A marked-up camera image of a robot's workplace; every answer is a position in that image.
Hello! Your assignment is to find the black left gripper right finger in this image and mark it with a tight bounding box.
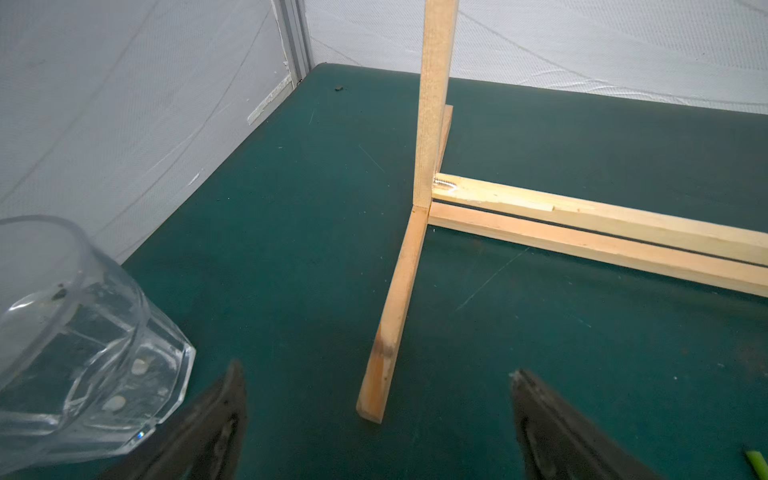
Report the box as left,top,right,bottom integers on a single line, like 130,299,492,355
510,369,660,480

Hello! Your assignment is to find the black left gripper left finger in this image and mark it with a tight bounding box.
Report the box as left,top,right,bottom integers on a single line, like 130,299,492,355
98,359,248,479

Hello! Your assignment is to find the blue tulip green stem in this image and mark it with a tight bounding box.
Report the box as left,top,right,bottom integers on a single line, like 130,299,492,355
744,449,768,480

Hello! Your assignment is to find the clear drinking glass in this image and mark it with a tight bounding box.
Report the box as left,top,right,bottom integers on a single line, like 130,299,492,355
1,215,196,474

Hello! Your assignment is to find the wooden clothes rack frame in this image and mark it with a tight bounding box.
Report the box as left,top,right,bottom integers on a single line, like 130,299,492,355
356,1,767,423

